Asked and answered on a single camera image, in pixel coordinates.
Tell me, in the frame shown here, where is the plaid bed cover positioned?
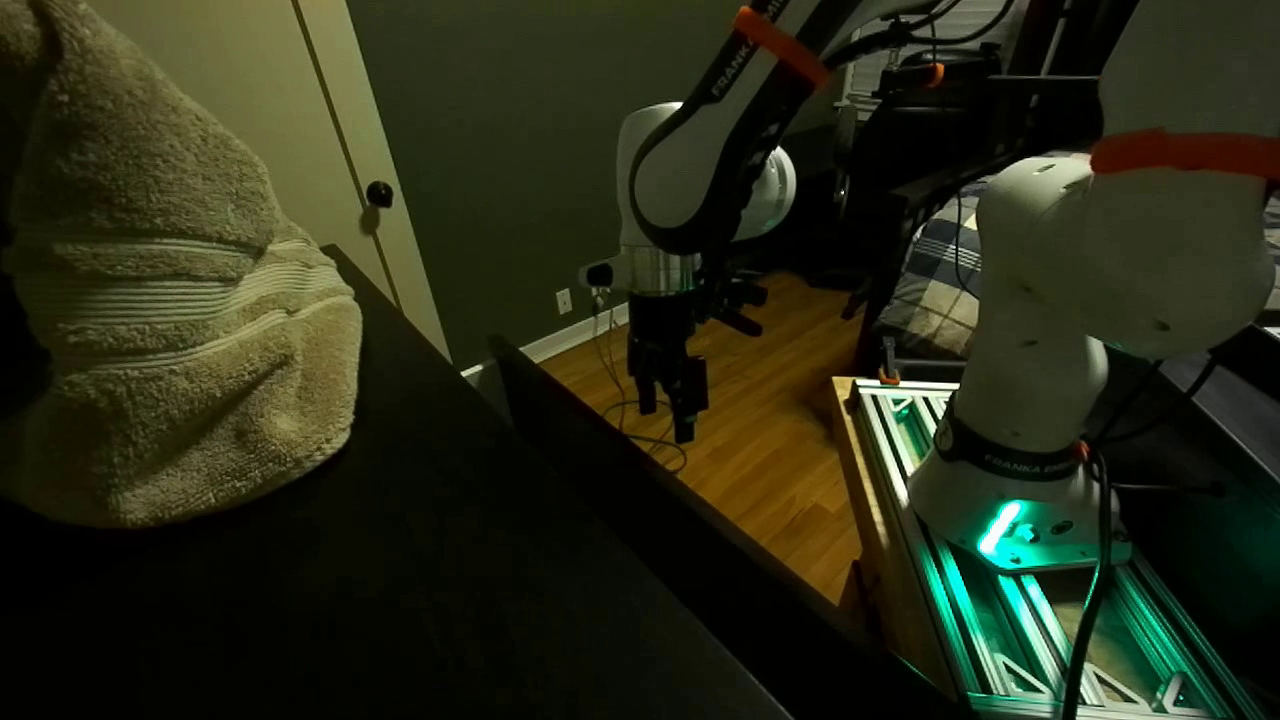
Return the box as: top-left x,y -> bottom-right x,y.
875,185 -> 978,354

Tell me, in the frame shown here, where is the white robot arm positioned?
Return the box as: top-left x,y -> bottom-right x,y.
615,0 -> 1280,572

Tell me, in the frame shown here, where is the beige folded towel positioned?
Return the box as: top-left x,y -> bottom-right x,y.
0,0 -> 362,527

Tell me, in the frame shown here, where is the dark round door knob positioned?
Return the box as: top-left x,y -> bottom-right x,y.
362,179 -> 397,208

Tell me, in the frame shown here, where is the dark wooden dresser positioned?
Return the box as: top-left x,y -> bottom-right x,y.
0,289 -> 951,720

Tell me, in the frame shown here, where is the white wall outlet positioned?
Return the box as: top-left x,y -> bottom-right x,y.
550,289 -> 576,316

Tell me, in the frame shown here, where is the black tripod stand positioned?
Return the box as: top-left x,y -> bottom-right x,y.
767,0 -> 1135,368

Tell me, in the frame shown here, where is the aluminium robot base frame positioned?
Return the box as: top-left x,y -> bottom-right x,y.
832,376 -> 1266,720

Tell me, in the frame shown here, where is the white closet door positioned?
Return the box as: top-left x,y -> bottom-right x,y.
86,0 -> 447,346

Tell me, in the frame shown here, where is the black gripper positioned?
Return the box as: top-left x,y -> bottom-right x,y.
626,292 -> 707,445

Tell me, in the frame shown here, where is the black cable on floor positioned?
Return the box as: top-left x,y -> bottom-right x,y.
585,282 -> 696,481

